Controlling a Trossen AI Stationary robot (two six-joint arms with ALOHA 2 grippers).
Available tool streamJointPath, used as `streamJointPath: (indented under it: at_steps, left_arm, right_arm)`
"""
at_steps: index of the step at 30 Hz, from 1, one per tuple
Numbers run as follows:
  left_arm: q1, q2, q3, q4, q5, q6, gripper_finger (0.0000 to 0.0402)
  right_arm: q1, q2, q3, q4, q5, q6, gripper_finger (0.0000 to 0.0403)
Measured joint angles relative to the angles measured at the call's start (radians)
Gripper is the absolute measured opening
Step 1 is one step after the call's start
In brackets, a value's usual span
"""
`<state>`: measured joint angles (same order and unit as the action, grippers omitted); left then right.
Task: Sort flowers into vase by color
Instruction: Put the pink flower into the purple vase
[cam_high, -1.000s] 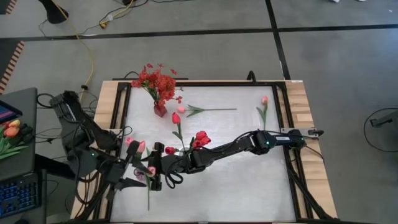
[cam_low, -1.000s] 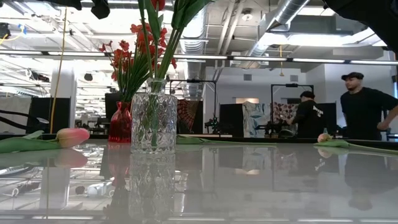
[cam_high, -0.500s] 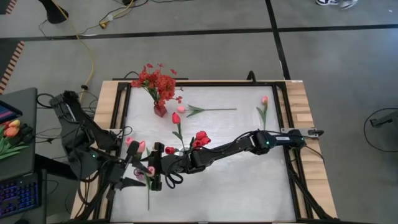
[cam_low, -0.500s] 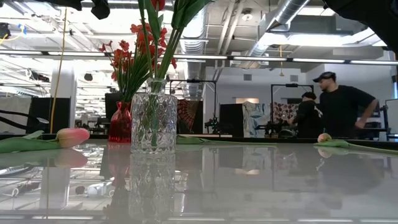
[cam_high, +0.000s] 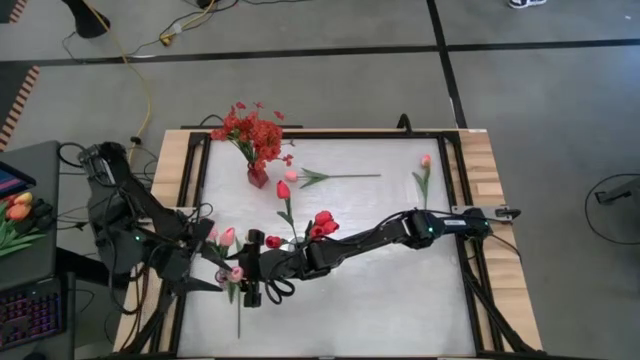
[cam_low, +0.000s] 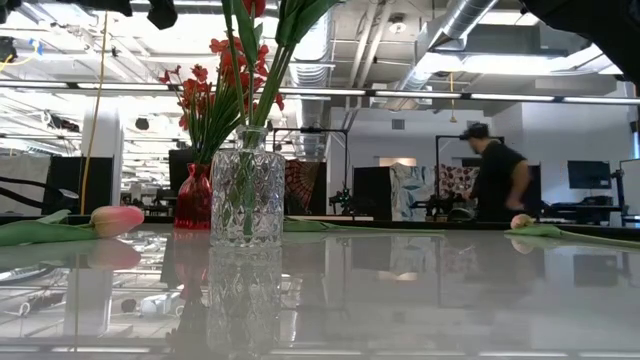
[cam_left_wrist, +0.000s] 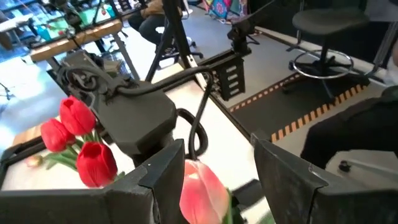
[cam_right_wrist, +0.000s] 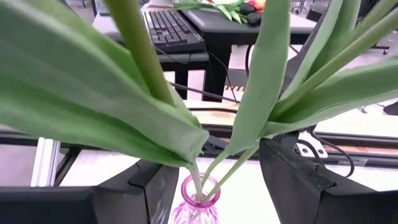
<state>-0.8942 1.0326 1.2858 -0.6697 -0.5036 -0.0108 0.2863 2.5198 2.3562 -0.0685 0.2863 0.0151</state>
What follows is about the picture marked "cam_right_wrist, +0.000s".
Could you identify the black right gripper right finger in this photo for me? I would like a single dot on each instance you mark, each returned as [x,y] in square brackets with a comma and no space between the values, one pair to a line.
[311,199]

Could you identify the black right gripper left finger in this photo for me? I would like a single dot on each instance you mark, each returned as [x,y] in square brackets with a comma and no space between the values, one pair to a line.
[77,205]

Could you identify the pink yellow artificial tulip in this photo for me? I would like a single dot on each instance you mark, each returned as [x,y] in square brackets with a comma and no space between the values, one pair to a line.
[264,77]

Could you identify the purple glass vase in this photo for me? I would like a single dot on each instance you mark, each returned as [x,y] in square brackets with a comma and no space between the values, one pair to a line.
[200,204]

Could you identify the silver aluminium extrusion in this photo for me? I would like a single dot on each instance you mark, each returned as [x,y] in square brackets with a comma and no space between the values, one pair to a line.
[46,161]

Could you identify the black round object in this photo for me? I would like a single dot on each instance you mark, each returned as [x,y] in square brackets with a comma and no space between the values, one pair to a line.
[254,18]
[247,8]

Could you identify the backlit black keyboard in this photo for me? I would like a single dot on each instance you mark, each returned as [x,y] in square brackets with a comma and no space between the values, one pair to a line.
[174,29]

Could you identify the yellow orange artificial tulip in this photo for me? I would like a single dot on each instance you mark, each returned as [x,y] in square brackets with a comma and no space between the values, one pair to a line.
[259,4]

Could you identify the silver metal bracket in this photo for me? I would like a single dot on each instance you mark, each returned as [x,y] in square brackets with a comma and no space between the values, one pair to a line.
[311,146]

